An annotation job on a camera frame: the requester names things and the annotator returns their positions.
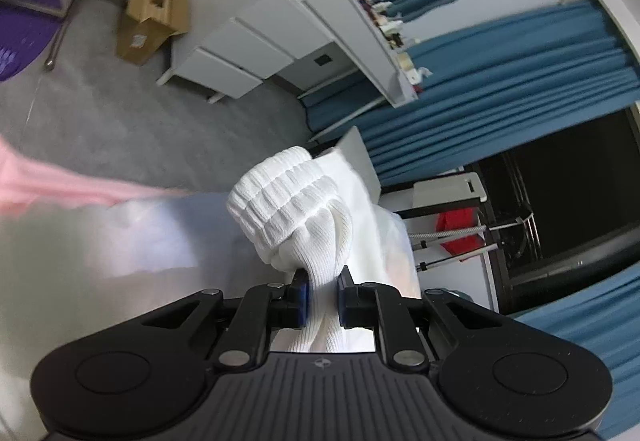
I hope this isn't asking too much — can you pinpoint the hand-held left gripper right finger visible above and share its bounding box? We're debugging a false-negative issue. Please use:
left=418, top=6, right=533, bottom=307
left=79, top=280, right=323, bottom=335
left=336, top=265, right=502, bottom=370

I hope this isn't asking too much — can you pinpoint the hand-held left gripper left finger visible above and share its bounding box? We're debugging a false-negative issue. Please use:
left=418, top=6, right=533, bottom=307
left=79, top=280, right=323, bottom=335
left=144, top=269, right=309, bottom=368

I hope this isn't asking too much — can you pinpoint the white knit garment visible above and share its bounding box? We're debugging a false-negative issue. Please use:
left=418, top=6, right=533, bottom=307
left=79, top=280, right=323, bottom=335
left=227, top=146, right=427, bottom=355

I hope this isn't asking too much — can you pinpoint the metal rod rack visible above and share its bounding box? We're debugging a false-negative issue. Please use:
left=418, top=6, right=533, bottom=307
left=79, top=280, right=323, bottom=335
left=409, top=215, right=533, bottom=274

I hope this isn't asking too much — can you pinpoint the grey white panel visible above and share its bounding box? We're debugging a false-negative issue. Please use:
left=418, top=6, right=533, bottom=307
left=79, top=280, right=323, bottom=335
left=309, top=126, right=384, bottom=203

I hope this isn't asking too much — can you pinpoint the white plastic stand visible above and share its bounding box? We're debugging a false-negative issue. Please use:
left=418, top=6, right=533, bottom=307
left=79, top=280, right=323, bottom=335
left=384, top=170, right=489, bottom=219

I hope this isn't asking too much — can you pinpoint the pale bluish white cloth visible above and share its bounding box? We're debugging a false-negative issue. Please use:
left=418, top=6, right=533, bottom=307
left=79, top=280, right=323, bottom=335
left=102, top=194, right=261, bottom=278

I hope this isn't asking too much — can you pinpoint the dark window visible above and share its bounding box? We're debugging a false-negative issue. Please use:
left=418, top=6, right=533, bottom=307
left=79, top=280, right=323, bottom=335
left=469, top=105, right=640, bottom=318

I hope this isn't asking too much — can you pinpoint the blue curtain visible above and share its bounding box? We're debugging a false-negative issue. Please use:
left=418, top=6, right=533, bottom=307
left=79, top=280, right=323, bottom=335
left=514, top=265, right=640, bottom=440
left=304, top=0, right=640, bottom=194

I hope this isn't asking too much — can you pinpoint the pink cloth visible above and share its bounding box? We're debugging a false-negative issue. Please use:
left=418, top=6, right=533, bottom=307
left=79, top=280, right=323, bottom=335
left=0, top=136, right=192, bottom=218

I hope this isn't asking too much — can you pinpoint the white desk with drawers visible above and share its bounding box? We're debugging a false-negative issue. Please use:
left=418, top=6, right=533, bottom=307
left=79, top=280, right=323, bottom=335
left=155, top=0, right=422, bottom=110

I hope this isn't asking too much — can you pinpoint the cardboard box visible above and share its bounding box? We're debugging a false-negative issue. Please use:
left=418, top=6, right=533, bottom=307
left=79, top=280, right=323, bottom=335
left=115, top=0, right=192, bottom=67

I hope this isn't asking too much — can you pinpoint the purple mat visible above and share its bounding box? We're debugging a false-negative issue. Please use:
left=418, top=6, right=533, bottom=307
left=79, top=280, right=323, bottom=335
left=0, top=0, right=65, bottom=83

